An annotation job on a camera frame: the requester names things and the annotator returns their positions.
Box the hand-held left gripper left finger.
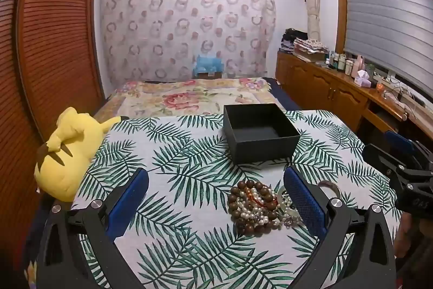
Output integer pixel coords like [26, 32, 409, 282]
[35, 168, 150, 289]

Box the blue bag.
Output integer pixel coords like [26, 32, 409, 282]
[193, 54, 224, 73]

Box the grey window blind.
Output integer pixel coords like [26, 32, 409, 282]
[343, 0, 433, 78]

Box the leaf print tablecloth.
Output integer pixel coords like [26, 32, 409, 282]
[69, 109, 401, 289]

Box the row of cosmetic bottles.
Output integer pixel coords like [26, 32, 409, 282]
[326, 51, 366, 76]

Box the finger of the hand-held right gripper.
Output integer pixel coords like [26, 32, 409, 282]
[384, 131, 418, 157]
[362, 143, 408, 184]

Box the person's right hand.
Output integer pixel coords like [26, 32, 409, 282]
[395, 212, 422, 258]

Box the tangle of cables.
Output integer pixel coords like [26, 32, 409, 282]
[382, 79, 427, 120]

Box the stack of folded clothes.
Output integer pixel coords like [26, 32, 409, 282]
[280, 28, 330, 62]

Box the black box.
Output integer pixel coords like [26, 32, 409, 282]
[223, 103, 301, 165]

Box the brown wooden bead bracelet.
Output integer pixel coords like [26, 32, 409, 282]
[227, 179, 278, 236]

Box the silver bangle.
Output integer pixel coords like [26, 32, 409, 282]
[317, 181, 340, 192]

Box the floral bed blanket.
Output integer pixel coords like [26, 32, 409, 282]
[93, 77, 281, 122]

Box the pink tissue box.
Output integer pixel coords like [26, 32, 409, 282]
[353, 70, 373, 89]

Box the wooden louvered wardrobe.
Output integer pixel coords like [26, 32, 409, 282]
[0, 0, 104, 256]

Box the wooden sideboard cabinet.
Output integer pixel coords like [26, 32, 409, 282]
[275, 50, 433, 141]

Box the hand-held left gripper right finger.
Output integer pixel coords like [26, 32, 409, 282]
[283, 165, 397, 289]

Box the white pearl necklace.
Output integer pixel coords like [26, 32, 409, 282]
[237, 189, 298, 229]

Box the yellow plush toy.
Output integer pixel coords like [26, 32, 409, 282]
[34, 107, 122, 202]

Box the ring pattern curtain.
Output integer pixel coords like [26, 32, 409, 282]
[96, 0, 276, 90]

